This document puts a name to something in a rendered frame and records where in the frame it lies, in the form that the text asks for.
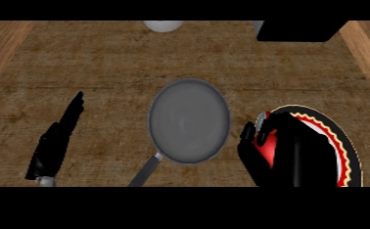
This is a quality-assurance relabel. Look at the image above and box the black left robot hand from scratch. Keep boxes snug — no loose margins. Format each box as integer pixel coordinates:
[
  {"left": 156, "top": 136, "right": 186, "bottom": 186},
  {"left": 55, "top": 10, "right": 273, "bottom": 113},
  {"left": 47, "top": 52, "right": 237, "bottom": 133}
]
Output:
[{"left": 25, "top": 90, "right": 87, "bottom": 181}]

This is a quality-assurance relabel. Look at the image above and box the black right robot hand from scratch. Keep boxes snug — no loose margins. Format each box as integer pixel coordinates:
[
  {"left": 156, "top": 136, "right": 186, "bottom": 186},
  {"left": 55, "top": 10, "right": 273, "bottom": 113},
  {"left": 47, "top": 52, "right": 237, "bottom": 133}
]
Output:
[{"left": 236, "top": 111, "right": 339, "bottom": 188}]

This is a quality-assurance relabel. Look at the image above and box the black red rimmed plate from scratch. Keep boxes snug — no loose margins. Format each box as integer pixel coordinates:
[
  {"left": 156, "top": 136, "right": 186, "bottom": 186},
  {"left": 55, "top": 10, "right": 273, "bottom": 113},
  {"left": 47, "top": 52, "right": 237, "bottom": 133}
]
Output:
[{"left": 254, "top": 104, "right": 364, "bottom": 188}]

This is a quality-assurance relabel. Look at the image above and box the grey frying pan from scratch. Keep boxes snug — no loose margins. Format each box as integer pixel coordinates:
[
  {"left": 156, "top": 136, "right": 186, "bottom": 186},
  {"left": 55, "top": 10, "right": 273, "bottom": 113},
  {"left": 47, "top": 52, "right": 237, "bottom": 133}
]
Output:
[{"left": 125, "top": 77, "right": 233, "bottom": 188}]

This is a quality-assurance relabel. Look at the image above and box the black box appliance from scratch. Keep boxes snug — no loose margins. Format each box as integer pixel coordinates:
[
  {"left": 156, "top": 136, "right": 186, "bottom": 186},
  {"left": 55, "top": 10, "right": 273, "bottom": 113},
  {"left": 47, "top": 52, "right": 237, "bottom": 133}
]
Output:
[{"left": 256, "top": 20, "right": 349, "bottom": 43}]

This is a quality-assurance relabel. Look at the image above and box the pale grey upright object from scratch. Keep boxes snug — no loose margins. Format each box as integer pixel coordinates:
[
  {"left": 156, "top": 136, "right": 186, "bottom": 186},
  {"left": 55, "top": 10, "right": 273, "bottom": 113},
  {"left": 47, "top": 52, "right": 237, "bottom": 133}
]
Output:
[{"left": 252, "top": 20, "right": 265, "bottom": 35}]

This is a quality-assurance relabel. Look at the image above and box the white round bowl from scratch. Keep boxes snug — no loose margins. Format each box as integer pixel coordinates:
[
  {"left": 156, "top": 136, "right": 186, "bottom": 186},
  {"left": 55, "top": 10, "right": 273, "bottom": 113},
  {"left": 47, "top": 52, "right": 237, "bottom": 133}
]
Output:
[{"left": 141, "top": 20, "right": 186, "bottom": 33}]

